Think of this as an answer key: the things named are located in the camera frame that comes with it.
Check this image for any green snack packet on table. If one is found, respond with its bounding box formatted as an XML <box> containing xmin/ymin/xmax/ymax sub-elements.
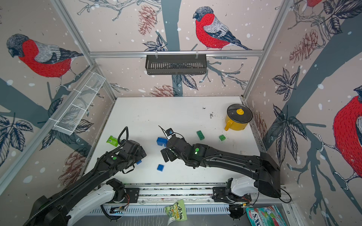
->
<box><xmin>107</xmin><ymin>136</ymin><xmax>119</xmax><ymax>147</ymax></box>

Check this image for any yellow pot with glass lid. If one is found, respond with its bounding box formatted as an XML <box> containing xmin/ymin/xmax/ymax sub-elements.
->
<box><xmin>224</xmin><ymin>104</ymin><xmax>253</xmax><ymax>131</ymax></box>

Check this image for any colourful wipes pack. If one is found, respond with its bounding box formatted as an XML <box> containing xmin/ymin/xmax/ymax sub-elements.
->
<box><xmin>246</xmin><ymin>205</ymin><xmax>287</xmax><ymax>226</ymax></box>

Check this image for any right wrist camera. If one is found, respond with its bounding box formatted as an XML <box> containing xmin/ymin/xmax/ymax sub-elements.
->
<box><xmin>166</xmin><ymin>128</ymin><xmax>175</xmax><ymax>137</ymax></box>

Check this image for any long green lego brick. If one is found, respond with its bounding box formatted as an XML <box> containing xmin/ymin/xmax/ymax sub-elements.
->
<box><xmin>196</xmin><ymin>131</ymin><xmax>205</xmax><ymax>140</ymax></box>

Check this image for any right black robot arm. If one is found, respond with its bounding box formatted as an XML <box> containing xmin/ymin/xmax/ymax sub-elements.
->
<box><xmin>161</xmin><ymin>135</ymin><xmax>281</xmax><ymax>198</ymax></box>

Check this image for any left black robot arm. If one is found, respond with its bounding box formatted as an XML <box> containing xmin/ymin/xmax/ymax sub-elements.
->
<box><xmin>24</xmin><ymin>140</ymin><xmax>146</xmax><ymax>226</ymax></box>

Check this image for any green snack bag front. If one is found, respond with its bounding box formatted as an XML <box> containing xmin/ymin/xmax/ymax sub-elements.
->
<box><xmin>165</xmin><ymin>200</ymin><xmax>188</xmax><ymax>225</ymax></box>

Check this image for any black wire shelf basket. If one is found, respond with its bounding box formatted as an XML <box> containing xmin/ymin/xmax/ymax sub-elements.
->
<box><xmin>145</xmin><ymin>54</ymin><xmax>207</xmax><ymax>75</ymax></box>

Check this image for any small green lego brick right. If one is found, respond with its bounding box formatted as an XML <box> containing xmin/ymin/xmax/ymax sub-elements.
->
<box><xmin>219</xmin><ymin>135</ymin><xmax>226</xmax><ymax>141</ymax></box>

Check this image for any blue lego brick bottom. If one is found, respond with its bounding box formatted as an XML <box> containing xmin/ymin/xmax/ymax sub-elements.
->
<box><xmin>157</xmin><ymin>164</ymin><xmax>165</xmax><ymax>172</ymax></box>

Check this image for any long blue lego brick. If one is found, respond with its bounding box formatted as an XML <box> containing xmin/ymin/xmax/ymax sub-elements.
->
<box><xmin>156</xmin><ymin>137</ymin><xmax>168</xmax><ymax>147</ymax></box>

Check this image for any white wire mesh basket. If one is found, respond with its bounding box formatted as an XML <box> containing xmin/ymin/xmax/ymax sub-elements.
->
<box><xmin>53</xmin><ymin>73</ymin><xmax>106</xmax><ymax>136</ymax></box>

